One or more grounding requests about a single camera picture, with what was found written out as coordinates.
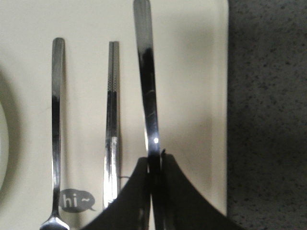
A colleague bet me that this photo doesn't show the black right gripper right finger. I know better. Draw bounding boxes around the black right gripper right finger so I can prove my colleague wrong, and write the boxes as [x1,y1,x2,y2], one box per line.
[162,153,242,230]

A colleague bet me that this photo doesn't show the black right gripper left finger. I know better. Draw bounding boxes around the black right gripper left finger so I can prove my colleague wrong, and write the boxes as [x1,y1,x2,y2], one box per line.
[83,157,150,230]

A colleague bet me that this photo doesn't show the silver metal chopsticks pair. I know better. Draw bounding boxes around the silver metal chopsticks pair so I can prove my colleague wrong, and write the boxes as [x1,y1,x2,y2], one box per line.
[103,41,120,209]

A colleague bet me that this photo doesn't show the silver metal spoon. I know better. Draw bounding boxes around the silver metal spoon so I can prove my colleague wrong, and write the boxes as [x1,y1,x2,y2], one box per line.
[40,37,69,230]

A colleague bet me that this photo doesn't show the white round plate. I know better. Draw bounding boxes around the white round plate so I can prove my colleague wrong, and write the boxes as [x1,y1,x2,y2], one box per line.
[0,105,9,188]

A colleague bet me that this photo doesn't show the silver metal fork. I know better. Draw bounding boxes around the silver metal fork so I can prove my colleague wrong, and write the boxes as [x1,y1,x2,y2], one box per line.
[133,0,165,230]

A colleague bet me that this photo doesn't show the cream rabbit serving tray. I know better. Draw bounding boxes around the cream rabbit serving tray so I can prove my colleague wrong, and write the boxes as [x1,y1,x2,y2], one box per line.
[0,0,228,230]

